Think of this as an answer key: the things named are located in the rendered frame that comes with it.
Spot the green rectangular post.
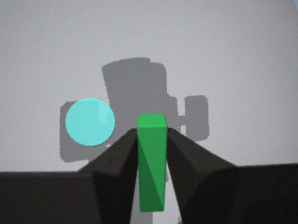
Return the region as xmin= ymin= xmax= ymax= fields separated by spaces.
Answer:
xmin=137 ymin=114 xmax=168 ymax=212

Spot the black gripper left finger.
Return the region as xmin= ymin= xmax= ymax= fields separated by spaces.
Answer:
xmin=0 ymin=128 xmax=138 ymax=224

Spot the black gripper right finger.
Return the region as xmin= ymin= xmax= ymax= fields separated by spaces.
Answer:
xmin=166 ymin=128 xmax=298 ymax=224

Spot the cyan circle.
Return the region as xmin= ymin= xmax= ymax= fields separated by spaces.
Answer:
xmin=66 ymin=98 xmax=115 ymax=146

